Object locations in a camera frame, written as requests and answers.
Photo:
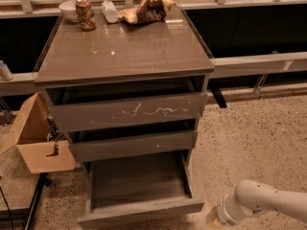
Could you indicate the grey bottom drawer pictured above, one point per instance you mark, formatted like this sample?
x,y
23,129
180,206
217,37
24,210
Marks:
x,y
138,188

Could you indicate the white can on rail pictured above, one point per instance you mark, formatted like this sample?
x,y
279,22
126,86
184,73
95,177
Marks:
x,y
5,72

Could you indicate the grey top drawer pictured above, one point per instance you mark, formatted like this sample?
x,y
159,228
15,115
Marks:
x,y
130,103

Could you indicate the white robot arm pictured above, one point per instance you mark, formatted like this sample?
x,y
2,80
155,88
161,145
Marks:
x,y
250,199

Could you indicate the grey drawer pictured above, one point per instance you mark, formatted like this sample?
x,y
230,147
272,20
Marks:
x,y
125,141
130,103
138,188

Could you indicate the open cardboard box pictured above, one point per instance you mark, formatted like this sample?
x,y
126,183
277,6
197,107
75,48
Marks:
x,y
28,134

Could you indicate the brown soda can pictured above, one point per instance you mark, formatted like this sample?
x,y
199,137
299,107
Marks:
x,y
85,15

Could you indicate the grey drawer cabinet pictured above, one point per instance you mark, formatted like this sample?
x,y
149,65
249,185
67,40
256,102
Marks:
x,y
122,52

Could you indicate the white bowl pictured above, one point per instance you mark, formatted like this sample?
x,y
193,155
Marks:
x,y
68,9

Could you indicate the grey middle drawer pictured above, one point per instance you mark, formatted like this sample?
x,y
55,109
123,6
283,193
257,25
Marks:
x,y
125,141

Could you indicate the grey horizontal rail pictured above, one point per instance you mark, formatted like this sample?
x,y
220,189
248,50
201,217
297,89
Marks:
x,y
24,83

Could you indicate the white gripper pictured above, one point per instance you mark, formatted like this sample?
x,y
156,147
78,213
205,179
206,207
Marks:
x,y
221,213

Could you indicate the black floor bar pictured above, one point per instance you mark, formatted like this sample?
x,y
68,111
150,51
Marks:
x,y
43,181

